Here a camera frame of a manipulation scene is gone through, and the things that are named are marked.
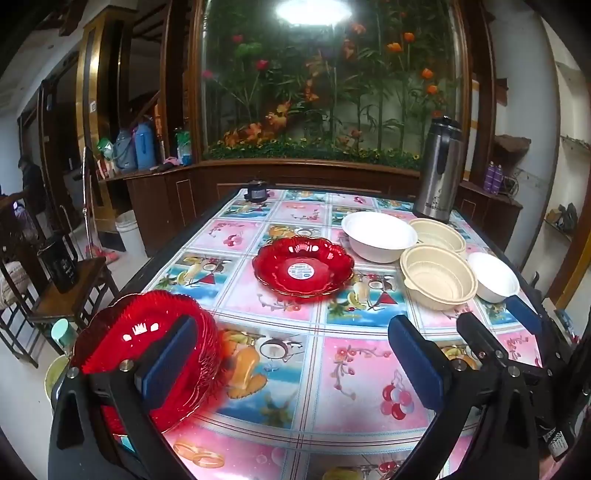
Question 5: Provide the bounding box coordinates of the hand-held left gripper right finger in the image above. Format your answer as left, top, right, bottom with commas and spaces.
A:
387, 315, 543, 480

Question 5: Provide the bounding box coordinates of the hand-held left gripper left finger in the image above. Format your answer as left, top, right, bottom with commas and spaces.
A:
48, 315, 199, 480

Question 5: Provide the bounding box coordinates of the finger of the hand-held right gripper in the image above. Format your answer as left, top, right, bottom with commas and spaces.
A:
456, 311, 513, 370
505, 295, 573, 365

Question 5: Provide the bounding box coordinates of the small white bowl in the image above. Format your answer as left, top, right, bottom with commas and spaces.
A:
468, 252, 521, 304

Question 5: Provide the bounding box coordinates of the stack of red plates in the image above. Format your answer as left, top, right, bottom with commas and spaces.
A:
71, 291, 225, 435

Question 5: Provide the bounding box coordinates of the beige plastic bowl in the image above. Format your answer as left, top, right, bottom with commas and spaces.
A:
409, 218, 467, 254
399, 244, 478, 305

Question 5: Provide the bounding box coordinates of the large white bowl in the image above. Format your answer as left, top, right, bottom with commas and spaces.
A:
341, 211, 419, 264

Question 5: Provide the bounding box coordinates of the red labelled scalloped dish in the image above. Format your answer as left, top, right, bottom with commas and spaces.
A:
252, 236, 355, 298

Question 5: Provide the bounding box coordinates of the printed fruit tablecloth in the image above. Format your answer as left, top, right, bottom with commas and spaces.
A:
108, 187, 561, 480

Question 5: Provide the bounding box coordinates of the pair of shoes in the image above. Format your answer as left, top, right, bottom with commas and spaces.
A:
545, 203, 579, 232

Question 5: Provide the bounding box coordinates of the green lidded jar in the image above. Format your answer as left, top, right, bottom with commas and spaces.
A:
51, 318, 79, 356

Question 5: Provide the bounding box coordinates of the green bowl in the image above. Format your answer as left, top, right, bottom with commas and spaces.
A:
45, 354, 70, 400

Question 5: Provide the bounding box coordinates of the white plastic bucket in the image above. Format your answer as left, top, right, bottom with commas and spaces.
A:
115, 211, 147, 259

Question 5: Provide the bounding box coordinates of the black bag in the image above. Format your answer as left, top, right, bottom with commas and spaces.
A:
38, 233, 79, 294

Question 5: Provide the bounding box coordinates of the dark ornate wooden chair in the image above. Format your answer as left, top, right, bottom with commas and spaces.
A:
0, 194, 42, 370

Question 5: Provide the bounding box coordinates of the dark wooden cabinet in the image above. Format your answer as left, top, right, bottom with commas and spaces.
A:
106, 159, 522, 259

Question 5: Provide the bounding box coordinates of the stainless steel thermos jug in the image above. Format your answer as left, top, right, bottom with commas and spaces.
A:
412, 116, 464, 223

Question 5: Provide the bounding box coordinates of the beige cushion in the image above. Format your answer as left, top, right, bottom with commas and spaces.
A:
0, 261, 20, 306

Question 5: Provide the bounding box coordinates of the small black round container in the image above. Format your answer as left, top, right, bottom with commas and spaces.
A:
243, 180, 270, 202

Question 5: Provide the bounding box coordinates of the grey-blue thermos flask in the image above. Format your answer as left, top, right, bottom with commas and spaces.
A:
114, 130, 137, 172

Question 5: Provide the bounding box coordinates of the green plastic bottle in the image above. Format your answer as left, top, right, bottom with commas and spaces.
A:
175, 130, 192, 166

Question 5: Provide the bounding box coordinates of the blue thermos flask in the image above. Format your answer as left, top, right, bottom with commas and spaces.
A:
135, 121, 157, 171

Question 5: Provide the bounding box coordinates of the artificial flower display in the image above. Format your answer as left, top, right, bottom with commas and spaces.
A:
196, 0, 467, 169

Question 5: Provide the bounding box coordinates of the bright round lamp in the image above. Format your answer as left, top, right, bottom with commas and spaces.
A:
274, 0, 352, 25

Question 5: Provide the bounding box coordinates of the metal handled mop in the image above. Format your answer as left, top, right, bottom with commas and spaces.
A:
82, 148, 122, 265

